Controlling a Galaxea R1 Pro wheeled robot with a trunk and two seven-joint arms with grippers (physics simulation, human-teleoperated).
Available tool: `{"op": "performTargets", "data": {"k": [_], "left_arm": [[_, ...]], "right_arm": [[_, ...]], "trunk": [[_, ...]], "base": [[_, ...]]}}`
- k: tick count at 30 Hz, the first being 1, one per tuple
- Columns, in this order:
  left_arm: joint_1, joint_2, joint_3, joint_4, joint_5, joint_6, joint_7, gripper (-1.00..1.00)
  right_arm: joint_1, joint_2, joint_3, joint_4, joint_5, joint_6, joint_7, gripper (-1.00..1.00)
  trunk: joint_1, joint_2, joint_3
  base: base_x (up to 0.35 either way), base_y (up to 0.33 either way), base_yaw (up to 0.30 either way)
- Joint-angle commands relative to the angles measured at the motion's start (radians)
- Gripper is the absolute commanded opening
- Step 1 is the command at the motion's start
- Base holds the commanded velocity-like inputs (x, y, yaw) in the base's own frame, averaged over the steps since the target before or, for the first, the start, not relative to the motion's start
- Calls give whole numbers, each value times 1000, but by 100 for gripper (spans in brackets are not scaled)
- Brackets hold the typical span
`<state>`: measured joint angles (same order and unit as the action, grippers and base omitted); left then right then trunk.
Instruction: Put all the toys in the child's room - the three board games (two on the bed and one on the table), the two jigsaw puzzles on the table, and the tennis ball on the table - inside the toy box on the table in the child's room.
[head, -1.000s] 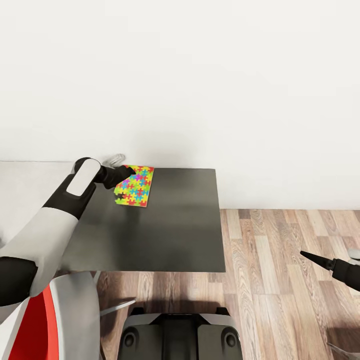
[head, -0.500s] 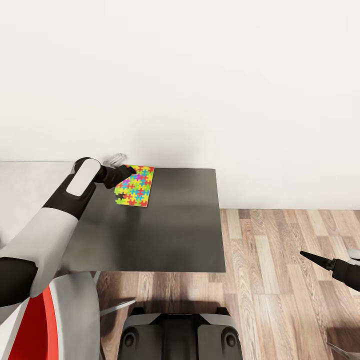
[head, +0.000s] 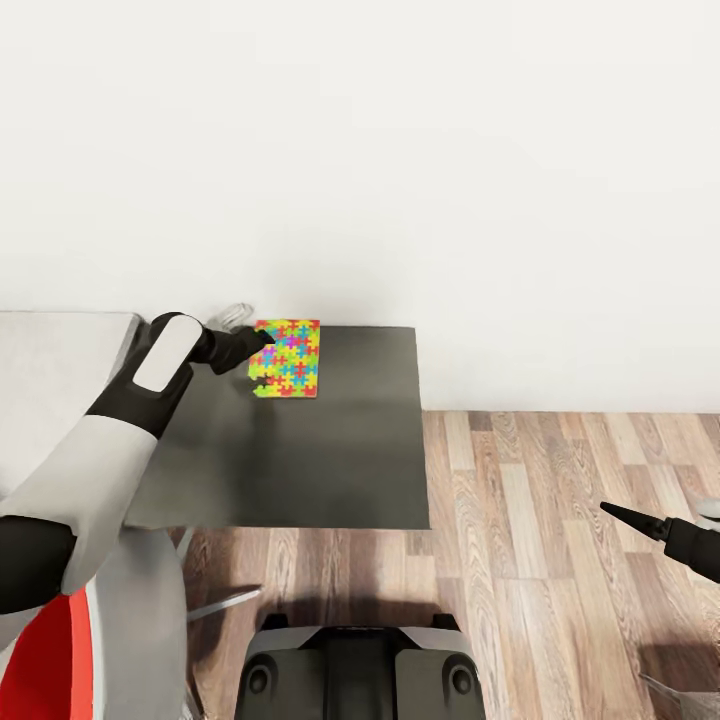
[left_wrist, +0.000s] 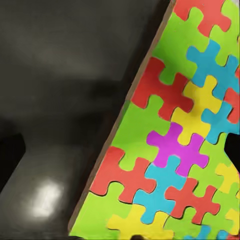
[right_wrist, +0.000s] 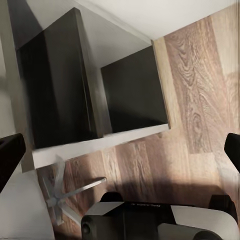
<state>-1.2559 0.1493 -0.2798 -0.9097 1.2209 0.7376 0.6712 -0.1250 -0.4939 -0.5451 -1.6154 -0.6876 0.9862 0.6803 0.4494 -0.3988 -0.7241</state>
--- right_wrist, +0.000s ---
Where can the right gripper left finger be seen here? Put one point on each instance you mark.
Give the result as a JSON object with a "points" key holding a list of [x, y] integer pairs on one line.
{"points": [[12, 150]]}

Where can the desk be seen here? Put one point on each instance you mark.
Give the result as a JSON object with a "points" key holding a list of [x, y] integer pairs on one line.
{"points": [[75, 80]]}

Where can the swivel chair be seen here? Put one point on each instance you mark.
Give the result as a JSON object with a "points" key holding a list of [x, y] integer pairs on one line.
{"points": [[24, 212]]}

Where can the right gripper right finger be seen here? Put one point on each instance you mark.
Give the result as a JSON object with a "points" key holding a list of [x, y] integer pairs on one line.
{"points": [[232, 149]]}

